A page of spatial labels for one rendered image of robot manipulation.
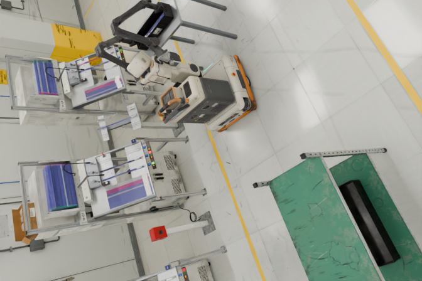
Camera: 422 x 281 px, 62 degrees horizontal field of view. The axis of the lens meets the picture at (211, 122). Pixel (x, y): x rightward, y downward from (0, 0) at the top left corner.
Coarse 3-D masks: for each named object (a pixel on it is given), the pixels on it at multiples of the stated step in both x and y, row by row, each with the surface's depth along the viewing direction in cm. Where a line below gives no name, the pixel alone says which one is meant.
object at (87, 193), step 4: (80, 160) 403; (84, 160) 406; (80, 164) 401; (84, 164) 401; (80, 168) 399; (84, 168) 399; (80, 172) 397; (84, 172) 397; (80, 176) 395; (84, 176) 395; (80, 180) 393; (84, 184) 391; (88, 184) 391; (84, 188) 389; (88, 188) 389; (84, 192) 388; (88, 192) 387; (84, 196) 386; (88, 196) 385; (92, 196) 391; (84, 200) 384; (88, 200) 384; (92, 200) 388
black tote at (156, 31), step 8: (168, 8) 354; (152, 16) 366; (168, 16) 348; (144, 24) 375; (152, 24) 378; (160, 24) 356; (144, 32) 386; (152, 32) 363; (160, 32) 367; (144, 48) 385
